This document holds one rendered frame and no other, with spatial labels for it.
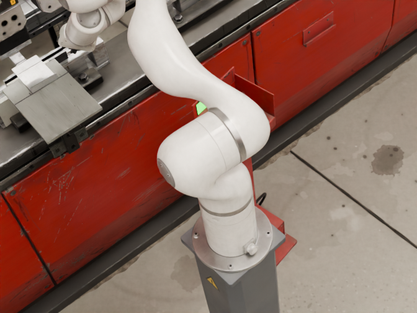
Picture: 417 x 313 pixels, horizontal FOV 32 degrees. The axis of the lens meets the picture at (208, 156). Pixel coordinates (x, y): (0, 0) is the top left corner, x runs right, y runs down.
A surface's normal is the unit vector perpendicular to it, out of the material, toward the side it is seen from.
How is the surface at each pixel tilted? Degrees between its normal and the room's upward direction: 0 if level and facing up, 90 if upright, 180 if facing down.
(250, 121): 39
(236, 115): 22
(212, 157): 53
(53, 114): 0
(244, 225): 90
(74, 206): 90
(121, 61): 0
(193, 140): 9
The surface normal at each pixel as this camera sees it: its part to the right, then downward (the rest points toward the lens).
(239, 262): -0.11, -0.60
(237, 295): -0.06, 0.80
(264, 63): 0.62, 0.58
